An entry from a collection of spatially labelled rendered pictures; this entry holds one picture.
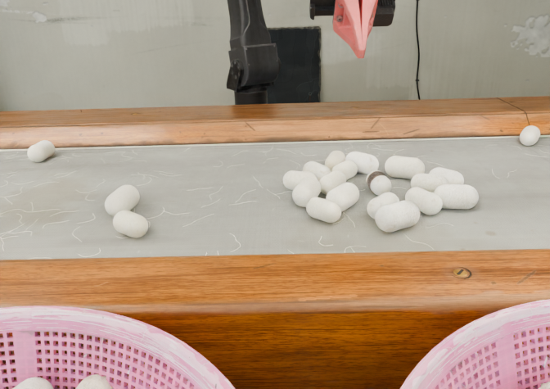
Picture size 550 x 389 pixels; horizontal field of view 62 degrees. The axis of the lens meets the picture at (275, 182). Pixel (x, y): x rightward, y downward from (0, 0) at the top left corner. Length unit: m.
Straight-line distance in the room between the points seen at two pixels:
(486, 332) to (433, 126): 0.40
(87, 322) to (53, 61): 2.61
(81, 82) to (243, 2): 2.01
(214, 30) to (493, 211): 2.19
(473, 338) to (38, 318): 0.21
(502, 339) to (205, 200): 0.27
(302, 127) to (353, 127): 0.06
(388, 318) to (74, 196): 0.33
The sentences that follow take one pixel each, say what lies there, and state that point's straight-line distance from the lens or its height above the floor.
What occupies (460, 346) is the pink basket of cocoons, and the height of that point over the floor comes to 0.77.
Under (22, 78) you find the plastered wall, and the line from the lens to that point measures 2.94.
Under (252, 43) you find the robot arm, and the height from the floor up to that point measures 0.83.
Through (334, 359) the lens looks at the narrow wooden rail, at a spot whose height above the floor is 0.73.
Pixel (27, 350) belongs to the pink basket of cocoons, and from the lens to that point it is 0.28.
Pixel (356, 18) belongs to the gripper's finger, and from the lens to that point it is 0.53.
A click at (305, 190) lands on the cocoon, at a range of 0.39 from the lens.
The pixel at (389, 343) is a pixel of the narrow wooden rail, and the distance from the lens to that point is 0.27.
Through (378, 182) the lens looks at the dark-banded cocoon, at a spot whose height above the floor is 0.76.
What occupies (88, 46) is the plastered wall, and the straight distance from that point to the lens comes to 2.72.
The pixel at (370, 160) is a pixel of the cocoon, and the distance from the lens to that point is 0.47.
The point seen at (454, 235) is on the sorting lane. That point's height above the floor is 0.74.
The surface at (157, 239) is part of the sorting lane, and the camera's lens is 0.37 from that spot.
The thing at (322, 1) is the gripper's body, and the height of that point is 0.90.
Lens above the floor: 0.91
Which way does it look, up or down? 22 degrees down
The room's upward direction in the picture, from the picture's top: 2 degrees counter-clockwise
